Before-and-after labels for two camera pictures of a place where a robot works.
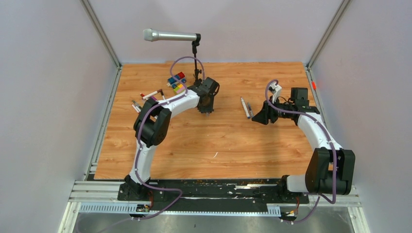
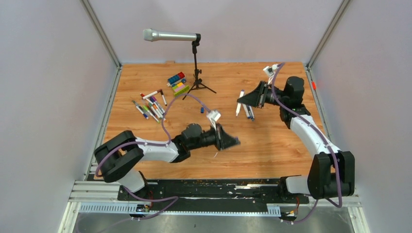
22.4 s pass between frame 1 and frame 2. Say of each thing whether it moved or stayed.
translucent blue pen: stayed
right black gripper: moved
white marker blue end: stayed
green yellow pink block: stayed
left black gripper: moved
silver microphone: stayed
